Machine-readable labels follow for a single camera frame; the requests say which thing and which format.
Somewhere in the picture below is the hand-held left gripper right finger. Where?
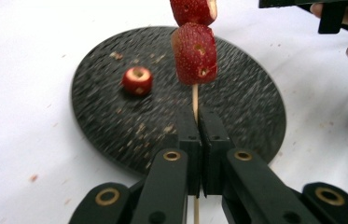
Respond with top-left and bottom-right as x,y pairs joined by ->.
198,105 -> 236,198

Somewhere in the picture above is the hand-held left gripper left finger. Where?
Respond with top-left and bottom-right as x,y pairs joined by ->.
161,106 -> 203,198

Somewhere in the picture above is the thin bamboo skewer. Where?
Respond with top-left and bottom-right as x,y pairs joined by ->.
191,83 -> 202,224

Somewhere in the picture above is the red cored hawthorn fruit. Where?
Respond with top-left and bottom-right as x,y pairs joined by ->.
120,65 -> 154,97
169,0 -> 218,28
170,21 -> 219,86

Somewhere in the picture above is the black round stone plate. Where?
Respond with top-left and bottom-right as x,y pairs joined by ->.
70,25 -> 287,177

